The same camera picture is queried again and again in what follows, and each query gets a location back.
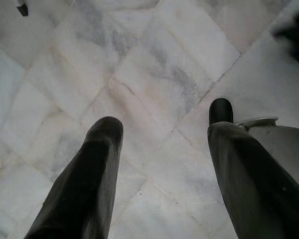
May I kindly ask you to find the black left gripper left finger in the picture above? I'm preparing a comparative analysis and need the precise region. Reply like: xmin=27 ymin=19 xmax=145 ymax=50
xmin=23 ymin=116 xmax=125 ymax=239

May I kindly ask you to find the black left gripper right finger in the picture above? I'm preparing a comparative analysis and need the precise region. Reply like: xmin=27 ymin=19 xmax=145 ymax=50
xmin=207 ymin=123 xmax=299 ymax=239

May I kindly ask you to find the silver metal clothes rack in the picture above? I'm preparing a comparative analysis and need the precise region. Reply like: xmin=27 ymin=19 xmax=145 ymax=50
xmin=14 ymin=0 xmax=29 ymax=17

